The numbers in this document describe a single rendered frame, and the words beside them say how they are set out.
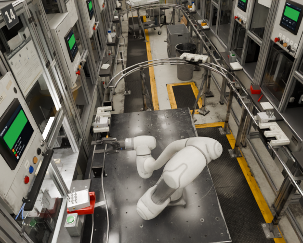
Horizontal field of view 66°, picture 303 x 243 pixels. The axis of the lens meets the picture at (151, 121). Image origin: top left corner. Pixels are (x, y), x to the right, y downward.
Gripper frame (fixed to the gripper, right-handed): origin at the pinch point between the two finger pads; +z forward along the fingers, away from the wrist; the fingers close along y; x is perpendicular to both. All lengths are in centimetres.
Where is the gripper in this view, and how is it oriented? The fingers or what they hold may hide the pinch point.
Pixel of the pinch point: (96, 147)
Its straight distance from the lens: 168.4
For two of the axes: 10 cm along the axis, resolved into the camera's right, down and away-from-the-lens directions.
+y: -0.7, -7.7, -6.3
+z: -10.0, 0.9, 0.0
